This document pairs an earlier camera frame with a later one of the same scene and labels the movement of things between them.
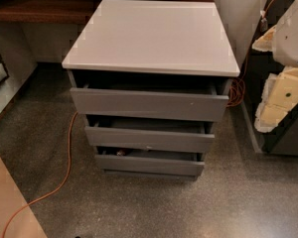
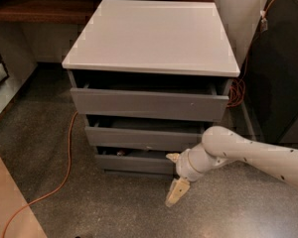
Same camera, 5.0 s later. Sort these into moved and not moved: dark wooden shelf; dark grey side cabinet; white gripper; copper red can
Moved: white gripper
Not moved: copper red can; dark wooden shelf; dark grey side cabinet
